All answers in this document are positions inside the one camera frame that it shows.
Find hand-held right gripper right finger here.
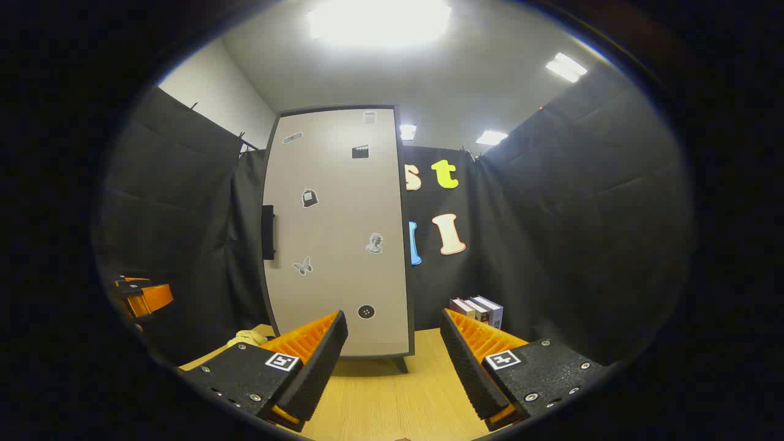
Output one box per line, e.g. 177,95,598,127
440,308,613,431

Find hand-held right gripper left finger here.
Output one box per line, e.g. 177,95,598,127
178,309,350,432

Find beige cabinet door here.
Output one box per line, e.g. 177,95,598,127
260,105,416,359

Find black door handle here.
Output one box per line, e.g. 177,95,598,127
262,205,276,261

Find white book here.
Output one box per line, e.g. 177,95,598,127
464,297,491,323

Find blue grey book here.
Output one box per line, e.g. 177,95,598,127
472,295,504,330

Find yellow plush toy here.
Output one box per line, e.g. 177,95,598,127
227,330,268,349

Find black backdrop cloth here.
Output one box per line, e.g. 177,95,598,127
92,61,696,368

